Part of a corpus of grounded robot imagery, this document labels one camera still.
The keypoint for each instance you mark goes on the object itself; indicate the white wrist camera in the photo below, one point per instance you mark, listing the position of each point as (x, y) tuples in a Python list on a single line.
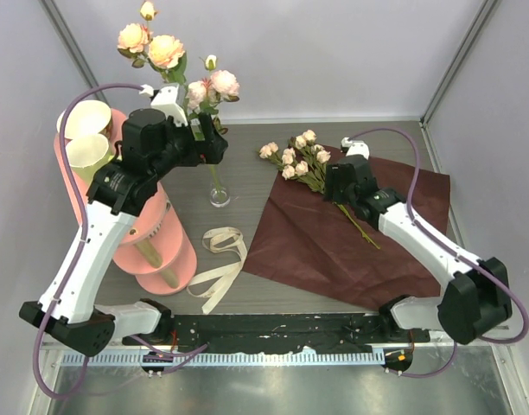
[(353, 147), (164, 99)]

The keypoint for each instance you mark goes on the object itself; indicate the cream ribbon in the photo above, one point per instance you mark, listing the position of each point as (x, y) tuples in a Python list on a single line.
[(219, 240)]

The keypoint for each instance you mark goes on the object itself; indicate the small pink bud spray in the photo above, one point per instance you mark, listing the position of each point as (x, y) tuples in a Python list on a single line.
[(303, 160)]

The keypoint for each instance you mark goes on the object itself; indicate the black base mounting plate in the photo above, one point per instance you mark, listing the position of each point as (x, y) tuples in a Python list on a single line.
[(330, 333)]

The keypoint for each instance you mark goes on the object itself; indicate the peach rose stem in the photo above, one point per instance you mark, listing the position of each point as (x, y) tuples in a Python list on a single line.
[(165, 54)]

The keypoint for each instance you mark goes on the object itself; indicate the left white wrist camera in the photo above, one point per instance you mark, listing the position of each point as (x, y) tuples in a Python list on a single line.
[(164, 99)]

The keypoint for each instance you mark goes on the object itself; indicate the white bowl mug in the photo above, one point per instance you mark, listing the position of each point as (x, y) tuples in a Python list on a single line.
[(89, 117)]

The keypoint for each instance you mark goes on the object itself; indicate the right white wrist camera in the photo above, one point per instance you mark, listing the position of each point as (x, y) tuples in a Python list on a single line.
[(353, 147)]

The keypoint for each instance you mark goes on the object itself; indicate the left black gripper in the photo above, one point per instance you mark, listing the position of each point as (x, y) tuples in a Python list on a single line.
[(209, 150)]

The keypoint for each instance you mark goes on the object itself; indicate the yellow green mug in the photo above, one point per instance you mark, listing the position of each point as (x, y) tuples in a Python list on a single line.
[(87, 154)]

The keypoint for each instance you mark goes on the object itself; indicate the pink flower stem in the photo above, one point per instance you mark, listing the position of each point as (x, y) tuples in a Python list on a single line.
[(216, 87)]

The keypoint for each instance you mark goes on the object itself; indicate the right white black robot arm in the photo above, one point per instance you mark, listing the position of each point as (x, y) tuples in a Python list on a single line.
[(472, 299)]

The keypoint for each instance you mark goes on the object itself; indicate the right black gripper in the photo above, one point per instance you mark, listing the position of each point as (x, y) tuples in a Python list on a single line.
[(334, 180)]

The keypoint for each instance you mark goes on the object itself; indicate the pink tiered shelf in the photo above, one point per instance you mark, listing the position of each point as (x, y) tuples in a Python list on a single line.
[(156, 250)]

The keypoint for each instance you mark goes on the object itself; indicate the clear glass vase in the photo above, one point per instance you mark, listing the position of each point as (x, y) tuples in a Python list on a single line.
[(219, 196)]

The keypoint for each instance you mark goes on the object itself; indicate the white slotted cable duct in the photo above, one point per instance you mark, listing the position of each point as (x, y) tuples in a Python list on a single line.
[(308, 357)]

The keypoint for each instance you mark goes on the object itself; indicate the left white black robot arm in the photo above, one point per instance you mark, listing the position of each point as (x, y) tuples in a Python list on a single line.
[(151, 146)]

